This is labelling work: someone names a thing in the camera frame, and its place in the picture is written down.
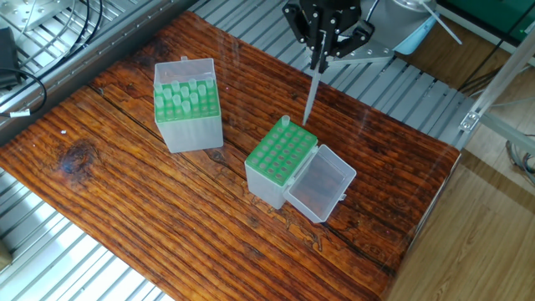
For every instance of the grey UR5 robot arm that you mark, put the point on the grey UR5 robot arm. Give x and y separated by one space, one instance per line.
410 25

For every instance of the large clear pipette tip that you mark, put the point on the large clear pipette tip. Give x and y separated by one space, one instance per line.
311 96
285 122

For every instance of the black box device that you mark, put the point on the black box device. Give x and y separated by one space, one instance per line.
7 54

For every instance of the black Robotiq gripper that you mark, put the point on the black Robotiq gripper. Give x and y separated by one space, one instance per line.
330 10

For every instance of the clear green-rack pipette tip box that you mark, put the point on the clear green-rack pipette tip box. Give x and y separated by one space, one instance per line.
188 134
267 184

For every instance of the aluminium frame post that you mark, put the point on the aluminium frame post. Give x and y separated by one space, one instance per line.
470 119

